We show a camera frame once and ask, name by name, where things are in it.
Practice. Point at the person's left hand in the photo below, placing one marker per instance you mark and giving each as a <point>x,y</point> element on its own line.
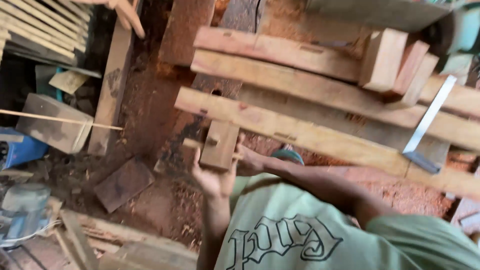
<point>212,182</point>

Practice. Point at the person's right hand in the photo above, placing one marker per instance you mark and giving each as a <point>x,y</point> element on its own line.
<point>249,163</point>

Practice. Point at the person's right fingers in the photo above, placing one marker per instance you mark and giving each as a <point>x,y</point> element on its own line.
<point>240,153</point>

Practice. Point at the wooden marking gauge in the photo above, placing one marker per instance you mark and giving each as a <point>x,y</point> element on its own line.
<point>219,146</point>

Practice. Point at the teal slipper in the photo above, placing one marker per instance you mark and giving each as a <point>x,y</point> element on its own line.
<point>287,155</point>

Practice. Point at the long wooden beam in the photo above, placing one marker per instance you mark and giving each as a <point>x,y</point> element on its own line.
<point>300,129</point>
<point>292,80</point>

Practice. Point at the green printed shirt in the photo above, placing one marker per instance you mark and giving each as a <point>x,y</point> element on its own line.
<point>300,240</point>

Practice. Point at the reddish wooden beam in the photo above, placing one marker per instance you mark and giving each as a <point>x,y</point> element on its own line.
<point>270,48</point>

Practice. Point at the dark flat wooden board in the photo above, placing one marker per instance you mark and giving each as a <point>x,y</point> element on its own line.
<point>123,183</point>

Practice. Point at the upright wooden plank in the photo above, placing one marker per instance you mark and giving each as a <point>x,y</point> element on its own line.
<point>112,86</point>

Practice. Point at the pale wooden block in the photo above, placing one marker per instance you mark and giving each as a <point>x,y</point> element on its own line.
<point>380,60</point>

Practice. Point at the pale curved wooden piece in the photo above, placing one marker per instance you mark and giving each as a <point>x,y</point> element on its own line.
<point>129,17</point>

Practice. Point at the tan cardboard scrap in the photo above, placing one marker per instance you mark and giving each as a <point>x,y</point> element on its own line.
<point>68,81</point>

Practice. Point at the reddish wooden block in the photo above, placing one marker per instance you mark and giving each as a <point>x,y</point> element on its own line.
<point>410,67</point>

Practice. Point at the grey wooden block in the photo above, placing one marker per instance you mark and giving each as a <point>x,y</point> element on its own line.
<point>52,123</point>

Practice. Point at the metal try square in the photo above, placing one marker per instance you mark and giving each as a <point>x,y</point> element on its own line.
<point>429,114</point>

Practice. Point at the narrow wooden block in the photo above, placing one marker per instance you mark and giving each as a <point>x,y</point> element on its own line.
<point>422,82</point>

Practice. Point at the thin wooden stick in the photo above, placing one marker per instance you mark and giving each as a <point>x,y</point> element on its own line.
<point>45,118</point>

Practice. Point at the blue plastic container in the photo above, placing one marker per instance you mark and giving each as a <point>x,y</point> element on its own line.
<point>20,148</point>

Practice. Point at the grey electric motor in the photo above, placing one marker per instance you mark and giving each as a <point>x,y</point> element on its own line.
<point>22,210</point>

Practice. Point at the stack of wooden slats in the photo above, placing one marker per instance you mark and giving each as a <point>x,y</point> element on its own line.
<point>41,26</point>

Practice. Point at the teal woodworking machine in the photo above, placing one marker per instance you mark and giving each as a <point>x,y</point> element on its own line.
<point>459,30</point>

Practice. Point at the brown wooden post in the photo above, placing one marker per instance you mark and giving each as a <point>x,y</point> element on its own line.
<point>185,32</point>

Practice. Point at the rough wooden frame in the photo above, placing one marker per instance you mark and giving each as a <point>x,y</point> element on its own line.
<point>123,247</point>

